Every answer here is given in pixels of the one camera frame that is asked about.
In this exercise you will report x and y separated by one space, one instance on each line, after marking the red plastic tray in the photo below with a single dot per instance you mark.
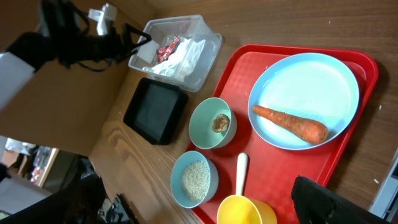
273 170

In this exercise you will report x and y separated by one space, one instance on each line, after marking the blue bowl with rice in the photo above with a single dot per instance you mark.
194 179

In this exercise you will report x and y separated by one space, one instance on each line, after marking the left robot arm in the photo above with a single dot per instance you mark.
71 36

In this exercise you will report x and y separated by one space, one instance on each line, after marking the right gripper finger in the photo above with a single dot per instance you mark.
315 204

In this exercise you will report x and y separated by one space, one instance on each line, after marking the grey dishwasher rack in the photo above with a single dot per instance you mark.
384 204

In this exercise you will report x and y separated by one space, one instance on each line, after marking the yellow plastic cup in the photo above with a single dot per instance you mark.
242 210

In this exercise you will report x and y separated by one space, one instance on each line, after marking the red snack wrapper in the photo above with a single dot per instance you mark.
164 53

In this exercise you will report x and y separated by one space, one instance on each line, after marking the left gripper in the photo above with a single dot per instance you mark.
109 47

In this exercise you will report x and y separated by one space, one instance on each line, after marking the black square bin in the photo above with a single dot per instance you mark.
155 110

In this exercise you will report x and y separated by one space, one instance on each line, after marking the orange carrot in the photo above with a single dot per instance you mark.
308 130

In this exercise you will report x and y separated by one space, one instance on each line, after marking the light blue plate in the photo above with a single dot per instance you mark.
308 85

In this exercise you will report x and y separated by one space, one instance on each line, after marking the white plastic spoon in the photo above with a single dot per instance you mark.
241 169

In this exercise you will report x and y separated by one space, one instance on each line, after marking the white napkin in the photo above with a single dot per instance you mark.
184 58

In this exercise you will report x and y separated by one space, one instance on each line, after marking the clear plastic bin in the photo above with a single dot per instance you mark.
162 32

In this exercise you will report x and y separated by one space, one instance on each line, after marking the green bowl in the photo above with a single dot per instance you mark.
200 125

